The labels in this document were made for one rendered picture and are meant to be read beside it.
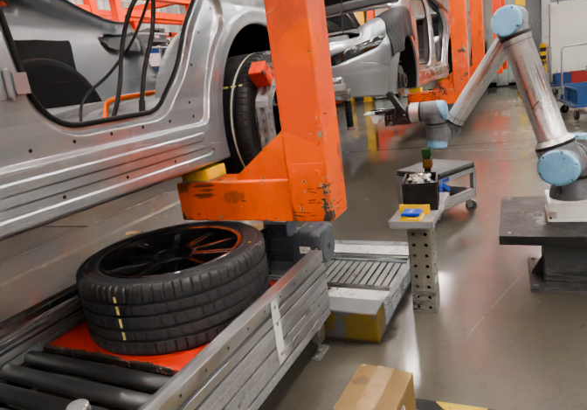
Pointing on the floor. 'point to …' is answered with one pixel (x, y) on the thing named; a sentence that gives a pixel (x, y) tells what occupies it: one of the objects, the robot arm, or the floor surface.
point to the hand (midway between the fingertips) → (368, 112)
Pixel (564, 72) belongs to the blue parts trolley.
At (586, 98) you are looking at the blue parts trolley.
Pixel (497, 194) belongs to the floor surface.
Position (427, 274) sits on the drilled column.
